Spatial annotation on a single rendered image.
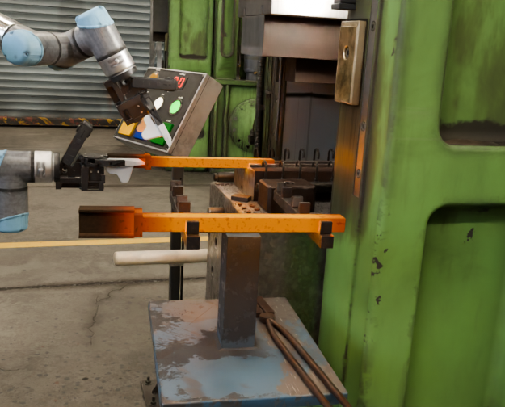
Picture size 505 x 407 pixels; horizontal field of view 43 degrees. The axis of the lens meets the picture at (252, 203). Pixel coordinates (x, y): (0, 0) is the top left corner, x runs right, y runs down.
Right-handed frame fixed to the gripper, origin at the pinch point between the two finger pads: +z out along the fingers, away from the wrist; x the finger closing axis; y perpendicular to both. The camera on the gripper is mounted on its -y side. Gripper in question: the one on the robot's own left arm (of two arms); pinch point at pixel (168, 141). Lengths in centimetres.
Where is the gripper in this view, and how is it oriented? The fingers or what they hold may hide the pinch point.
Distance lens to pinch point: 160.5
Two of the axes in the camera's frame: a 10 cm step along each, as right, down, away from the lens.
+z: 4.2, 8.4, 3.4
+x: 2.7, 2.4, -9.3
